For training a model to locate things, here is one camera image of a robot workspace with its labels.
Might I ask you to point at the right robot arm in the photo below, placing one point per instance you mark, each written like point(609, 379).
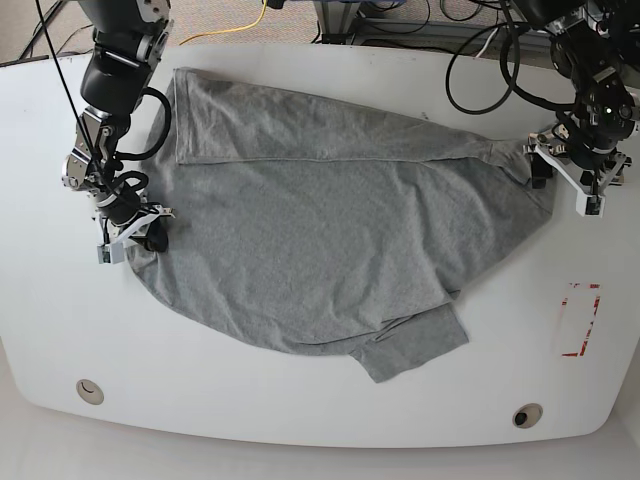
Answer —
point(129, 40)

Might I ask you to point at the red tape rectangle marking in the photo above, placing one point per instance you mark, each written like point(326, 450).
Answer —
point(579, 310)

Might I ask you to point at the left table cable grommet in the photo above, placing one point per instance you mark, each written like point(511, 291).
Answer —
point(90, 392)

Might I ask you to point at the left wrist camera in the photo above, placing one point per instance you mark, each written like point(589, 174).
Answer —
point(590, 203)

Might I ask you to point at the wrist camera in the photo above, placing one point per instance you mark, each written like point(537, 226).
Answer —
point(111, 253)
point(590, 203)

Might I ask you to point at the aluminium frame stand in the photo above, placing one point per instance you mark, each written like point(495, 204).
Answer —
point(479, 33)

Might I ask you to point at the grey t-shirt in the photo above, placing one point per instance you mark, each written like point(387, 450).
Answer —
point(311, 226)

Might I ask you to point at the table cable grommet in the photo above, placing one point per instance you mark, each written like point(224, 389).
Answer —
point(527, 416)
point(90, 392)

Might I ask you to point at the right table cable grommet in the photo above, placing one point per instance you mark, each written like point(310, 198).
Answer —
point(527, 416)

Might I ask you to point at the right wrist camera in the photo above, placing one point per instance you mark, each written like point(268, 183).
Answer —
point(111, 253)

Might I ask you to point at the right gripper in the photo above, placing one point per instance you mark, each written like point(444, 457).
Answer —
point(128, 217)

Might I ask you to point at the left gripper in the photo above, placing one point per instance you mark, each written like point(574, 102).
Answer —
point(549, 153)

